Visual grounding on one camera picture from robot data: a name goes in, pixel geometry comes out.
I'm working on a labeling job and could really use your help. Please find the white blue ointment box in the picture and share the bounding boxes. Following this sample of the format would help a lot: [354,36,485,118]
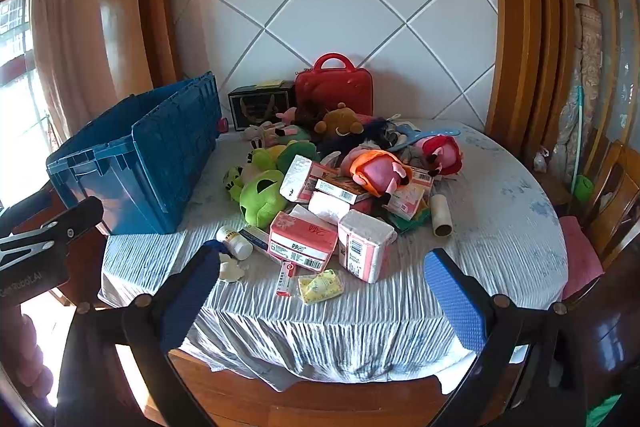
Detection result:
[239,227,273,253]

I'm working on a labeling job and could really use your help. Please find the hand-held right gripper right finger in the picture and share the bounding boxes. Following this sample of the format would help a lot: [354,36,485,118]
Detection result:
[424,248,586,427]

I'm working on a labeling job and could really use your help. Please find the pink tissue pack white label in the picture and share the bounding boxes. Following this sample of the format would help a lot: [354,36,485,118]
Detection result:
[268,211,338,270]

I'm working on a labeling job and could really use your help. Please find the small white plush toy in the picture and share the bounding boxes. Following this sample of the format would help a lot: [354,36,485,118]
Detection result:
[242,123,273,142]

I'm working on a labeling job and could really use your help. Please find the plain white tissue pack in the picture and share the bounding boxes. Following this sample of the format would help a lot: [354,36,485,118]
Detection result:
[307,191,351,225]

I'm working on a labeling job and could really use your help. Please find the floral fabric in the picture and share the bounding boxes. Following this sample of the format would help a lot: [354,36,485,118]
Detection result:
[555,4,606,168]

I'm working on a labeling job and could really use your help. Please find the dark blue fluffy toy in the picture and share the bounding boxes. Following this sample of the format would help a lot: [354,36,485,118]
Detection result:
[360,117,401,148]

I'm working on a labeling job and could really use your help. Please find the pink green colourful pack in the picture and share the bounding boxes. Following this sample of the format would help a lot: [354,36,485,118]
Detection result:
[387,184,428,220]

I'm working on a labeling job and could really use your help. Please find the light blue pole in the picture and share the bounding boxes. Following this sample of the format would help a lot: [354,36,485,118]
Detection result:
[572,87,586,178]

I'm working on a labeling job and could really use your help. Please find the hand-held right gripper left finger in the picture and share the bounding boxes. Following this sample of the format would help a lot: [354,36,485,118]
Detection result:
[55,239,223,427]

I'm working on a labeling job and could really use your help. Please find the wooden chair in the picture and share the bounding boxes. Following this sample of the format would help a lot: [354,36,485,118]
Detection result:
[560,139,640,303]

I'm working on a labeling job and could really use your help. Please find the pink seat cushion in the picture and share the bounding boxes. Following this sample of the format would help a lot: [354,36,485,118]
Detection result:
[559,216,605,300]

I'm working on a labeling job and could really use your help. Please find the dark green plush toy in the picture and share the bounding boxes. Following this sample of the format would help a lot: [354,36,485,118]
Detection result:
[277,139,321,172]

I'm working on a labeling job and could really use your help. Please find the pig plush orange dress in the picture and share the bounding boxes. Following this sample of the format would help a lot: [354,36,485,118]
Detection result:
[340,146,413,198]

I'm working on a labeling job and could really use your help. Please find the yellow packet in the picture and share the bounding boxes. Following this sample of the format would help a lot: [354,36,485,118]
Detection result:
[298,271,344,304]

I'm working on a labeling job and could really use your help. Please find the cardboard tube roller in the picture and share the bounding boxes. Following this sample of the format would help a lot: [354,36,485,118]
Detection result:
[430,194,453,238]

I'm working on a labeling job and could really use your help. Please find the white pill bottle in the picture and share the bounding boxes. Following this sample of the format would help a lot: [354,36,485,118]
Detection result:
[216,225,254,260]

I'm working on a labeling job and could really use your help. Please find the beige curtain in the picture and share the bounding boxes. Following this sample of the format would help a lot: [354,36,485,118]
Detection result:
[30,0,108,142]

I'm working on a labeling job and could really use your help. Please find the green frog plush toy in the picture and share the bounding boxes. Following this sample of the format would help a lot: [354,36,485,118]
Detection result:
[222,146,293,200]
[239,171,290,229]

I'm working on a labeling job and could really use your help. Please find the blue plastic crate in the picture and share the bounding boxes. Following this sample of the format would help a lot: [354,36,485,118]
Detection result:
[46,73,223,236]

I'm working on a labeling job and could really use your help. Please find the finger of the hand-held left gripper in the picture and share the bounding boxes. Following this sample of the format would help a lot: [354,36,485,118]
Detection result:
[30,196,105,253]

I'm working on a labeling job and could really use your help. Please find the pig plush green clothes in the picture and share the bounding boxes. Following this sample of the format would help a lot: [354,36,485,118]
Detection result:
[272,124,313,145]

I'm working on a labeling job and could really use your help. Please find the brown plush bear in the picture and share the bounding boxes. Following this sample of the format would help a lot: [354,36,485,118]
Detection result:
[314,103,365,138]

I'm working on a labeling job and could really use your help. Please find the black gift box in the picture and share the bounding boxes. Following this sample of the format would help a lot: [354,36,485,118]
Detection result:
[228,80,297,131]

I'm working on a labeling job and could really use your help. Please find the window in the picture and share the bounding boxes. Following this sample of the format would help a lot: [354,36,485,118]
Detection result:
[0,0,51,208]

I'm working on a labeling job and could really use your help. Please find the pig plush red dress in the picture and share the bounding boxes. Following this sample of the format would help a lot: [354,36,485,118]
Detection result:
[415,134,463,178]

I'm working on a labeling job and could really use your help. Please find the thin red white box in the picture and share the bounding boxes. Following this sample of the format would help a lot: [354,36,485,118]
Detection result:
[276,261,296,297]

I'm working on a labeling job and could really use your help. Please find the round wooden table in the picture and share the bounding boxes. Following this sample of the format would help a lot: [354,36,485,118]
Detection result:
[165,347,506,427]

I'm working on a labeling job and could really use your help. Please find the crumpled white paper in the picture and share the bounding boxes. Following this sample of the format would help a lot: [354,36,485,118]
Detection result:
[218,254,246,283]

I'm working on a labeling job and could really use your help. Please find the red hard case with handle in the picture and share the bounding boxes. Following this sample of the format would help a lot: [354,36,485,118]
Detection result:
[294,53,375,118]

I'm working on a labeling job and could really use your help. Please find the green cloth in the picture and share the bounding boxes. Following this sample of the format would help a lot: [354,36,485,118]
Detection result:
[385,202,433,233]

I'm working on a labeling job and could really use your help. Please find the person's left hand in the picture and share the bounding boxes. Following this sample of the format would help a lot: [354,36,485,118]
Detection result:
[0,312,56,408]

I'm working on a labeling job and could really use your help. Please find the white pink floral tissue pack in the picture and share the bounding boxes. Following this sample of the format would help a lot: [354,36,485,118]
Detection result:
[338,209,397,283]

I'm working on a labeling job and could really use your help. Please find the wooden wall trim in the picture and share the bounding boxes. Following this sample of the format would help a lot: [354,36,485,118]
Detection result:
[485,0,576,158]
[100,0,181,102]

